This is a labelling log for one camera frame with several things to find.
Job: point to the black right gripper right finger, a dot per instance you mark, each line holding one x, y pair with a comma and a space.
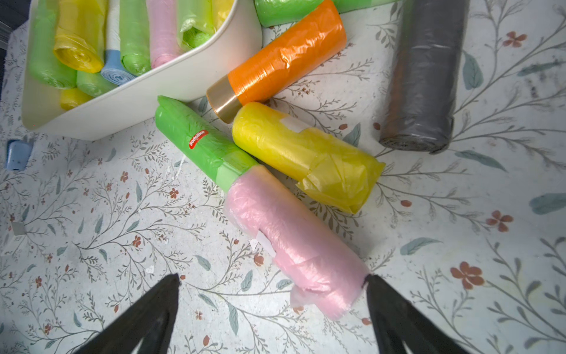
399, 326

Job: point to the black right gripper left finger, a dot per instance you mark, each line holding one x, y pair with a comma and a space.
146, 327

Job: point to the pink trash bag roll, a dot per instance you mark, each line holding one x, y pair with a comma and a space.
163, 31
325, 272

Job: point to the yellow trash bag roll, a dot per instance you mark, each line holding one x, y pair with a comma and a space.
328, 170
72, 98
80, 34
220, 11

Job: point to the light green trash bag roll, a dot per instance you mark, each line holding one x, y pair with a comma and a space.
42, 62
195, 23
94, 85
135, 36

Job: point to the white blue trash bag roll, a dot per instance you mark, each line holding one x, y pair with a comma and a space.
113, 70

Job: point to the green labelled trash bag roll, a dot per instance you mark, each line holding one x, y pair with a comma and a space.
207, 147

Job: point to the cream storage box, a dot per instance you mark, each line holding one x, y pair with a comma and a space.
185, 78

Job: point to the grey trash bag roll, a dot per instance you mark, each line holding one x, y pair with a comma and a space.
425, 76

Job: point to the orange trash bag roll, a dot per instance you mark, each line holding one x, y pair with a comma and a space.
297, 52

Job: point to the small blue clip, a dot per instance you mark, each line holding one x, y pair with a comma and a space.
18, 154

